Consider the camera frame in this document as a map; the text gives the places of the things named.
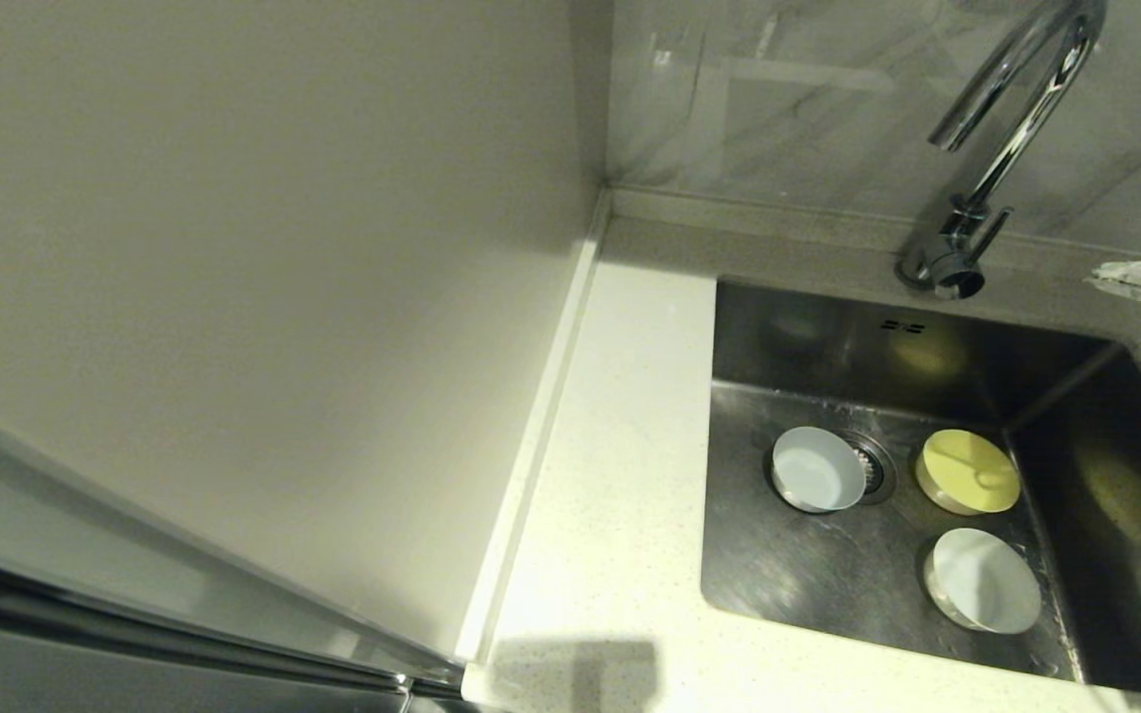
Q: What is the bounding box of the stainless steel sink basin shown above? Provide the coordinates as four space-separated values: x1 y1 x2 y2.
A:
701 277 1141 702

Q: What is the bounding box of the grey steel appliance door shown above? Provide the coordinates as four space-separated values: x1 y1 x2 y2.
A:
0 396 507 713

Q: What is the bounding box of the white ceramic bowl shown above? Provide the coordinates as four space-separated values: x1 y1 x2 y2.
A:
769 426 869 515
922 527 1043 636

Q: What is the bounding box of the round metal drain strainer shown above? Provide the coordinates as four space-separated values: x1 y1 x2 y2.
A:
843 431 898 506

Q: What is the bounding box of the yellow bowl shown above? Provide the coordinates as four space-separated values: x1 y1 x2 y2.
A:
915 428 1023 517

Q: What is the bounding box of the white edge trim strip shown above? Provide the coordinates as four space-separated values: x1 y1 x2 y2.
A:
455 190 613 686

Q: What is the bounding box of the metal door handle bar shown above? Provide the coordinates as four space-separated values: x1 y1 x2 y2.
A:
0 555 467 699

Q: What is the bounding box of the white appliance side panel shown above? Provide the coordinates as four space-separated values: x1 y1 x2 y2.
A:
0 0 613 666

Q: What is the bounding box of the chrome faucet lever handle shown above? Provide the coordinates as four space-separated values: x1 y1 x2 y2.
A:
975 206 1014 260

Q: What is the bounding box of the chrome gooseneck faucet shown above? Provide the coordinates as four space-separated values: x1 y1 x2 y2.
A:
897 0 1108 301

